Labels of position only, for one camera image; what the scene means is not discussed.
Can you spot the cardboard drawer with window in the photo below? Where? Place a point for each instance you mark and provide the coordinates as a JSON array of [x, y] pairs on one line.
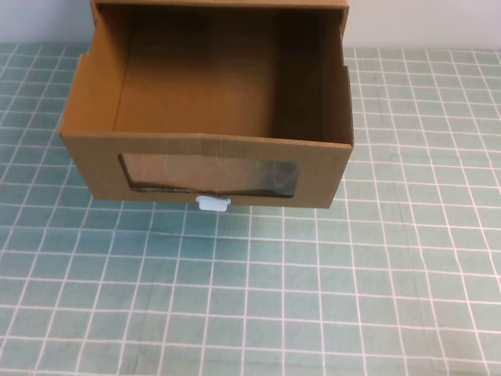
[[98, 168]]

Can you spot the cardboard box shell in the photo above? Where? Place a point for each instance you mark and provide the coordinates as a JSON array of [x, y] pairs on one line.
[[235, 1]]

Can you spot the green checked tablecloth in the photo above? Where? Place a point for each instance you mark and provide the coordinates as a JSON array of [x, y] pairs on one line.
[[274, 293]]

